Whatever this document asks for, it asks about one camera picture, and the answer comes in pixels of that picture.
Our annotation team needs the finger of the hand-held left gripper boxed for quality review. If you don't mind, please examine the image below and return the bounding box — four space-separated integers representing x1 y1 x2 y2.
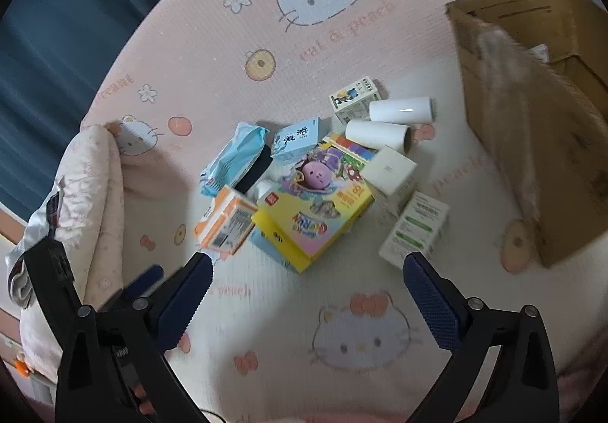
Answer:
96 264 165 314

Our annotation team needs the plain white box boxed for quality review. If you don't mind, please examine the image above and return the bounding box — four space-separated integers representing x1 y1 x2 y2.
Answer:
362 145 419 216

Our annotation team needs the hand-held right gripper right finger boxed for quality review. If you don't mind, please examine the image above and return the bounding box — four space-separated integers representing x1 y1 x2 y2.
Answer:
403 252 561 423

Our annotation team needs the white cartoon figure box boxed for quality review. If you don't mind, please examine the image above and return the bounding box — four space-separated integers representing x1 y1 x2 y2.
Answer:
329 80 382 126

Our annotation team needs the white box with green label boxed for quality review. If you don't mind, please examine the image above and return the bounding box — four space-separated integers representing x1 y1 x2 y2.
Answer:
378 192 450 270

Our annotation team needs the dark teal curtain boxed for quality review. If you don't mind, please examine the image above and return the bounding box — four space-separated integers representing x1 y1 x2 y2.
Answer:
0 0 219 215

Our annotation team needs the person's left hand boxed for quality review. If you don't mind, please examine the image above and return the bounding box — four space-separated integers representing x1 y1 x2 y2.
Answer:
129 382 155 417

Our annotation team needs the folded pink quilt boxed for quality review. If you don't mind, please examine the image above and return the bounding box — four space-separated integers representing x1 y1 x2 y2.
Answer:
19 123 127 386

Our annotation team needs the colourful yellow puzzle box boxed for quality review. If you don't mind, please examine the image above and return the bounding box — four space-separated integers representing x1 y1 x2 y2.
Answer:
251 133 374 273

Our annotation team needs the brown cardboard box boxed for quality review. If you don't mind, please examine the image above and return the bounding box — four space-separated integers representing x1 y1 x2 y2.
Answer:
445 0 608 269

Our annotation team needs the orange tissue packet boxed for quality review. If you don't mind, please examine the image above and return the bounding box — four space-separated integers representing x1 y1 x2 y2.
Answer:
194 185 258 256

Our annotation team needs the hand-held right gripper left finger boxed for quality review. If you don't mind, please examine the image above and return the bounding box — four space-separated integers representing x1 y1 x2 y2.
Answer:
54 252 214 423

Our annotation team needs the blue wet wipes packet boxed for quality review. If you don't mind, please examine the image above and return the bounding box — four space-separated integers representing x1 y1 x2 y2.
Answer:
199 120 270 197

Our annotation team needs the light blue small box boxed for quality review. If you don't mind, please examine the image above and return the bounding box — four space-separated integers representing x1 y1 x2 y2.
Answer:
271 116 329 166

